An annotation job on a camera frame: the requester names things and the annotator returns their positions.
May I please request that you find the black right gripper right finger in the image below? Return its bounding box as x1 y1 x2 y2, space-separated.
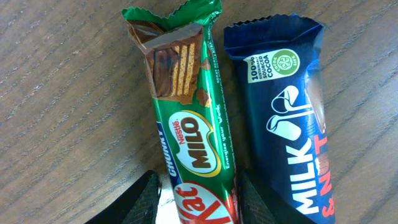
238 169 314 224

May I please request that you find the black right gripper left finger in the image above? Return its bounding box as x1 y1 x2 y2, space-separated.
86 170 161 224

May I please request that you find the purple Dairy Milk bar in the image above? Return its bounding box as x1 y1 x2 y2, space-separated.
224 14 335 223

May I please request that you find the red KitKat bar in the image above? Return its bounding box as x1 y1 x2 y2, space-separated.
122 0 239 224

